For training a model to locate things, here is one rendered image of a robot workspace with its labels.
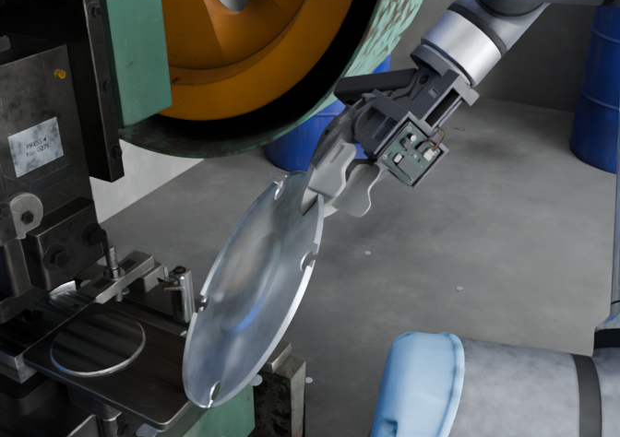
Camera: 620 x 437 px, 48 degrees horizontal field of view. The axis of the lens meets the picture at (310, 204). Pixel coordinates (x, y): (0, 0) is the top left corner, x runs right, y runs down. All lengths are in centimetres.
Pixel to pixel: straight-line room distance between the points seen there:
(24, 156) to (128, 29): 20
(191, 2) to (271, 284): 54
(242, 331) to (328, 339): 142
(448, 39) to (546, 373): 35
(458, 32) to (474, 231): 210
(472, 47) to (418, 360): 34
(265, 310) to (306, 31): 42
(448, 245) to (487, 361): 217
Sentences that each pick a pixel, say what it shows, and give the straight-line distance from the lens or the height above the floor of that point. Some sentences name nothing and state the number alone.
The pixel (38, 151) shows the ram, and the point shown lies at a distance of 89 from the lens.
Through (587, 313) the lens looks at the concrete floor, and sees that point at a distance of 245.
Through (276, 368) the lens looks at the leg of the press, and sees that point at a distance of 116.
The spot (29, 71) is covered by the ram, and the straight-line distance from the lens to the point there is 86.
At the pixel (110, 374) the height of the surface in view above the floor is 78.
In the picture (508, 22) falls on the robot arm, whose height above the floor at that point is 123.
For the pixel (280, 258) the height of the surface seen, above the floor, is 99.
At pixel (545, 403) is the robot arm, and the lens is 49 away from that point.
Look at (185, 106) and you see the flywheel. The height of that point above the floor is 100.
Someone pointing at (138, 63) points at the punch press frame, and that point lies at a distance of 92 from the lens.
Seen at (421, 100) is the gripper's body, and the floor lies 116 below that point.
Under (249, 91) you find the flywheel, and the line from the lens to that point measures 107.
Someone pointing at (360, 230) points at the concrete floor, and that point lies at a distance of 271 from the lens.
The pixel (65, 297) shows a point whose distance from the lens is 110.
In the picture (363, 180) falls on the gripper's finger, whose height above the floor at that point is 107.
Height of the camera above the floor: 140
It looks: 29 degrees down
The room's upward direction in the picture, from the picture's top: straight up
